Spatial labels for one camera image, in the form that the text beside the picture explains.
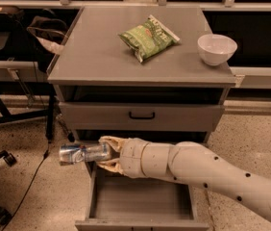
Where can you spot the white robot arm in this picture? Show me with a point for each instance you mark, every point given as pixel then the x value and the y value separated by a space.
pixel 192 164

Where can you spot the silver redbull can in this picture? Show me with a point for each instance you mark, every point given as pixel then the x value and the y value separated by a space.
pixel 70 154

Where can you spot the grey bottom drawer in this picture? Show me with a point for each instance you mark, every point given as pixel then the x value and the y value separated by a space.
pixel 119 203

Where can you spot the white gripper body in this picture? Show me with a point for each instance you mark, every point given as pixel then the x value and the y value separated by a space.
pixel 131 158

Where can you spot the green chip bag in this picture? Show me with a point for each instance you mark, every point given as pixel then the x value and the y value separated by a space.
pixel 149 39

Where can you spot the grey middle drawer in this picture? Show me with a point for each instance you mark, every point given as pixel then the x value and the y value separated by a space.
pixel 81 142

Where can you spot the grey top drawer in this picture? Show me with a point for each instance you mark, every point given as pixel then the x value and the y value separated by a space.
pixel 114 116

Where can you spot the grey drawer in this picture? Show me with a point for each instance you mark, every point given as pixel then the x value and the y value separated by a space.
pixel 119 203
pixel 114 116
pixel 81 142

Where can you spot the black desk with frame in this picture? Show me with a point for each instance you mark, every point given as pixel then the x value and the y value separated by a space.
pixel 22 68

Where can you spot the black top drawer handle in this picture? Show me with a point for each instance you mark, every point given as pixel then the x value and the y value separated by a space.
pixel 142 116

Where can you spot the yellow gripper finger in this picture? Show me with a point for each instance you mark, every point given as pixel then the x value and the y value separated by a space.
pixel 114 142
pixel 112 165

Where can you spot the dark bag on desk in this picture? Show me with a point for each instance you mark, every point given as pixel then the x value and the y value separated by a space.
pixel 48 33

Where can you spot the white bowl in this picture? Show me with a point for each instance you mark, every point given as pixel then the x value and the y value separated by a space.
pixel 215 49

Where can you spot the grey drawer cabinet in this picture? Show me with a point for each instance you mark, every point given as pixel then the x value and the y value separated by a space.
pixel 96 66

